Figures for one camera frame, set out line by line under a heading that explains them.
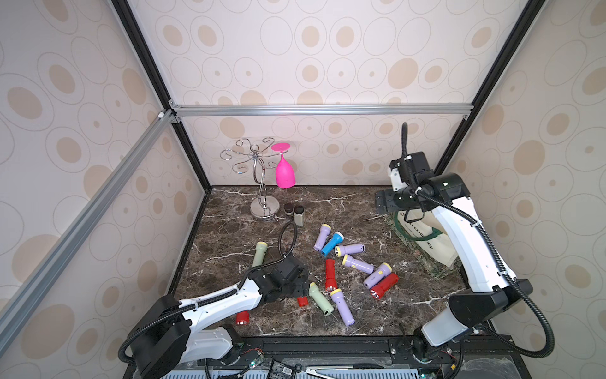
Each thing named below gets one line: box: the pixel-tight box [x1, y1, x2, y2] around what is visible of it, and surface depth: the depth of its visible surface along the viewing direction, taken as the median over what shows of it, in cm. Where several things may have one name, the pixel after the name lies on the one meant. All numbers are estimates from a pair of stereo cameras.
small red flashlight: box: [296, 296, 309, 308], surface depth 84 cm
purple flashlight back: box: [313, 223, 332, 252], surface depth 101 cm
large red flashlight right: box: [369, 273, 401, 301], surface depth 87 cm
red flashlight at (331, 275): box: [325, 258, 338, 293], surface depth 89 cm
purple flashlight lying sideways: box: [333, 243, 367, 258], surface depth 96 cm
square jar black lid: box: [293, 204, 304, 227], surface depth 102 cm
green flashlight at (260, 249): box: [251, 240, 269, 268], surface depth 96 cm
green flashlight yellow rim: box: [308, 281, 335, 317], surface depth 84 cm
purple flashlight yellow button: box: [362, 262, 393, 289], surface depth 89 cm
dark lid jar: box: [284, 202, 295, 219], surface depth 102 cm
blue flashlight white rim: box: [321, 231, 345, 257], surface depth 99 cm
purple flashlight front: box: [329, 288, 356, 327], surface depth 82 cm
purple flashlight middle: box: [341, 254, 375, 274], surface depth 92 cm
